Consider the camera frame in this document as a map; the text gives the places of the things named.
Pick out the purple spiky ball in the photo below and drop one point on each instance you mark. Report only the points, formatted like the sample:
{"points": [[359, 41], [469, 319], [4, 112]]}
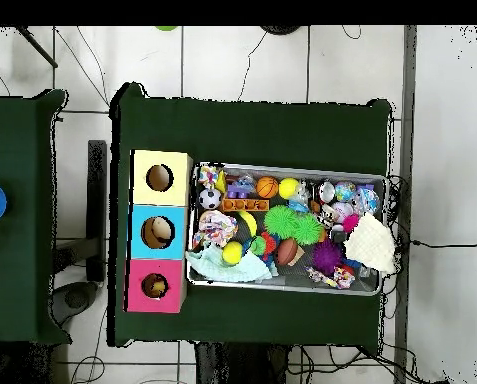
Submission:
{"points": [[328, 256]]}

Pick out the green spiky ball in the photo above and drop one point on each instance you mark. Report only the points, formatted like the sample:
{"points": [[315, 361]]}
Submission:
{"points": [[280, 222], [308, 230]]}

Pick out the clear mesh bin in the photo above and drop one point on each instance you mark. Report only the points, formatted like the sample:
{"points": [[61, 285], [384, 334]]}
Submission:
{"points": [[334, 172]]}

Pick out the cream yellow cloth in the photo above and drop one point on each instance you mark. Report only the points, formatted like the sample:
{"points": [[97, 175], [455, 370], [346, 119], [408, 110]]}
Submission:
{"points": [[372, 244]]}

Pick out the bright orange mini basketball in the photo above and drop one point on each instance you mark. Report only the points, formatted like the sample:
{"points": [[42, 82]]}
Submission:
{"points": [[267, 187]]}

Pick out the yellow ball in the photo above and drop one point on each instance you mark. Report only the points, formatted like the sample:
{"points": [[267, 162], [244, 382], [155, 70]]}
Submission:
{"points": [[289, 188], [232, 253]]}

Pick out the wooden box with three holes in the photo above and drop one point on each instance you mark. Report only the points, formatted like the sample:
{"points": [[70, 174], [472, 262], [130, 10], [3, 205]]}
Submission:
{"points": [[160, 208]]}

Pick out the colourful patterned fabric toy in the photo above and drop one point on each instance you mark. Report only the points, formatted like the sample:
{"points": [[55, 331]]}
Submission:
{"points": [[216, 230]]}

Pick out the mint green cloth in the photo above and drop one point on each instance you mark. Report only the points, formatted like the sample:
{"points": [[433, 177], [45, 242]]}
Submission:
{"points": [[222, 268]]}

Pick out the orange yellow plastic toy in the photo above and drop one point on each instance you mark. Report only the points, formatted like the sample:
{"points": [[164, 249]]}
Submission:
{"points": [[244, 205]]}

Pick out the small soccer ball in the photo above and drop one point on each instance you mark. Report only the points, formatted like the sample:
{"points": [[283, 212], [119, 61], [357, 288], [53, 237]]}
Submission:
{"points": [[210, 198]]}

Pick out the yellow plush toy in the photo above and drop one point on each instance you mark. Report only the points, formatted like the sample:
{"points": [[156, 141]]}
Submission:
{"points": [[155, 286]]}

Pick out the brown toy football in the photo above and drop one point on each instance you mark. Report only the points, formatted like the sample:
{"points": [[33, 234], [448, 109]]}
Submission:
{"points": [[287, 251]]}

